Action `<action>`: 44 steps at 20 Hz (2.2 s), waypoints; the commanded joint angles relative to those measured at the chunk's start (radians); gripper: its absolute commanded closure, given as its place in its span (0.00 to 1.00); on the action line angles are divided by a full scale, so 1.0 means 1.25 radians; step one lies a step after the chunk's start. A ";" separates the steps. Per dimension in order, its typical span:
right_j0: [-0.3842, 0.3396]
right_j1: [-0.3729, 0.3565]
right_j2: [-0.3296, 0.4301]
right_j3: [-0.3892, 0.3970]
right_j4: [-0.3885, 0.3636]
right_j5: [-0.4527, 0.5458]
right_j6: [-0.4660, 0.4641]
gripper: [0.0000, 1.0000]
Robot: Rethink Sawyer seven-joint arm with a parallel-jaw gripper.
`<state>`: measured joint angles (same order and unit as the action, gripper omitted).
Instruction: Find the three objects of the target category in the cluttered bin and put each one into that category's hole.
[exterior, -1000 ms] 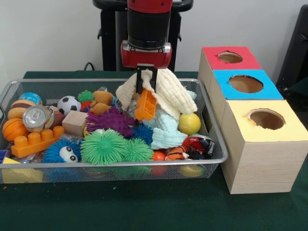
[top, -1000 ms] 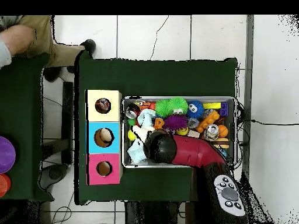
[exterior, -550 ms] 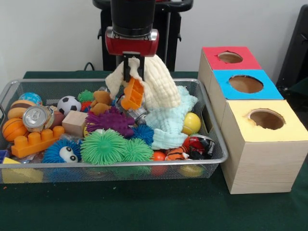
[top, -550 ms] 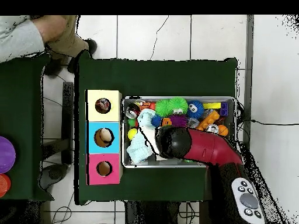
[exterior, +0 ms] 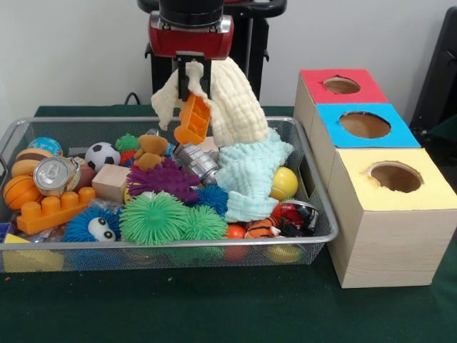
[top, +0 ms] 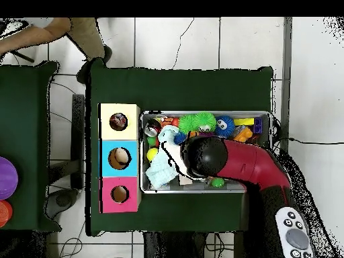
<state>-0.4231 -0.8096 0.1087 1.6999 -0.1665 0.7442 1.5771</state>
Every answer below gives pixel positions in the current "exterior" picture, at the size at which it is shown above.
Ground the silver mesh bin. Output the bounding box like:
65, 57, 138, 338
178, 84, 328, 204
0, 116, 340, 274

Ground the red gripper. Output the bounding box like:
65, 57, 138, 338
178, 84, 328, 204
148, 10, 236, 104

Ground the dark green table cloth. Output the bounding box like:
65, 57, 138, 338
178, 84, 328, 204
0, 105, 457, 343
428, 117, 457, 144

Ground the orange toy basketball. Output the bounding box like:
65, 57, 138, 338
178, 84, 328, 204
3, 174, 46, 212

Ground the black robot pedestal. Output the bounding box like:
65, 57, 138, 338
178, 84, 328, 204
137, 0, 288, 106

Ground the silver toy camera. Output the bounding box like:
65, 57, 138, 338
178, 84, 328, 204
174, 143, 219, 185

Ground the wooden box with three holes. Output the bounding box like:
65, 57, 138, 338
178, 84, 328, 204
293, 68, 457, 289

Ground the long orange building block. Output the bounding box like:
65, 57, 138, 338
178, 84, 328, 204
16, 187, 96, 236

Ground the silver drink can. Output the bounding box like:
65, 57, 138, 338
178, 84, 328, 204
34, 156, 82, 198

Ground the purple spiky toy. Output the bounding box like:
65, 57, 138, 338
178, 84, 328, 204
127, 159, 201, 204

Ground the small soccer ball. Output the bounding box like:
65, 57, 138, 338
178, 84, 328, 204
84, 141, 121, 172

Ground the cream knitted cloth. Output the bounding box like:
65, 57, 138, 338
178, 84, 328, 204
151, 56, 269, 149

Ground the blue spiky ball with eyes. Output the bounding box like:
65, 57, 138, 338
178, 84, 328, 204
62, 206, 123, 243

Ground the black stand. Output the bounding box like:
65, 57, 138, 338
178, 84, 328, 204
409, 6, 457, 135

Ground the yellow ball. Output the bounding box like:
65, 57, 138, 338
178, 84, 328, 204
269, 166, 299, 201

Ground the large green spiky ball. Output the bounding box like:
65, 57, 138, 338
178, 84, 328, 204
119, 191, 189, 246

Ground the orange plastic building block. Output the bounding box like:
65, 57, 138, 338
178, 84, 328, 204
174, 93, 212, 146

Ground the light blue knitted cloth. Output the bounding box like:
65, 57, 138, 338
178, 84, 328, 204
215, 128, 294, 223

